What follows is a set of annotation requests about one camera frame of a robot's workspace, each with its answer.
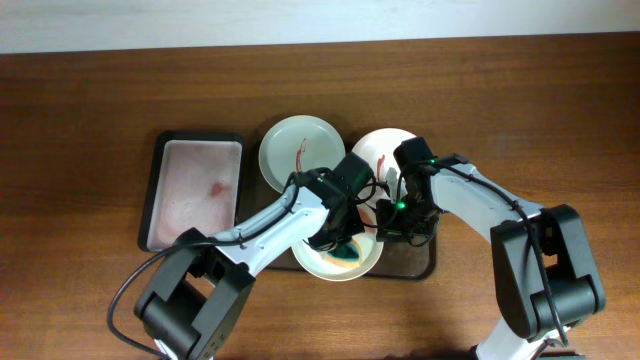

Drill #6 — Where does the green and yellow sponge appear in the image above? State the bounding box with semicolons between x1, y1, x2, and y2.
324;241;361;267

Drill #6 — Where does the cream white plate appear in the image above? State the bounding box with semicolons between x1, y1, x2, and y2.
292;228;384;282

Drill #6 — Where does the pink plate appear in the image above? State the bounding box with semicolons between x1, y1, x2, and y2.
352;128;415;203

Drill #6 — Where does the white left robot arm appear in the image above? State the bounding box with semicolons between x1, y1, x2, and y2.
134;153;373;359

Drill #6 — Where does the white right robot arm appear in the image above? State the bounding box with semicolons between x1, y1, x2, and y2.
376;137;606;359

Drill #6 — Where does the dark brown serving tray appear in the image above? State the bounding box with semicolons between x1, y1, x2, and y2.
236;144;437;281

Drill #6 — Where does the black tray with soapy water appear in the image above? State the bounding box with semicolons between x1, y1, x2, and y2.
137;130;244;252

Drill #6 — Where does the pale green plate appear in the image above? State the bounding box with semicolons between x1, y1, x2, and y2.
258;115;346;193

